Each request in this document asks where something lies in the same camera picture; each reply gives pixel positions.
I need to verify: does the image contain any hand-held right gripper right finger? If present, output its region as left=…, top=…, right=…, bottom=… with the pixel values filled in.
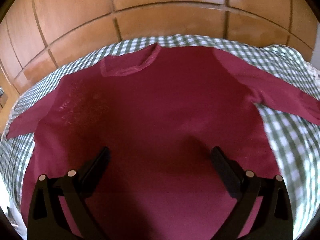
left=210, top=146, right=293, bottom=240

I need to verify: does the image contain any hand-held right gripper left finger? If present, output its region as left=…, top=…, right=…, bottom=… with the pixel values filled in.
left=27, top=146, right=110, bottom=240

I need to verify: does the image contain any maroon long-sleeve shirt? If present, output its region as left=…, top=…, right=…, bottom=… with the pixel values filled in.
left=5, top=44, right=320, bottom=240

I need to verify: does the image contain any green checked blanket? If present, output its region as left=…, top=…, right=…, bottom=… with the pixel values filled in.
left=0, top=35, right=320, bottom=240

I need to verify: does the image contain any floral patterned cloth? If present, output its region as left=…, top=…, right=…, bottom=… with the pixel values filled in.
left=306, top=62, right=320, bottom=90

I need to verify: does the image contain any wooden panelled headboard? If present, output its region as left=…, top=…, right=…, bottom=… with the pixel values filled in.
left=0, top=0, right=320, bottom=135

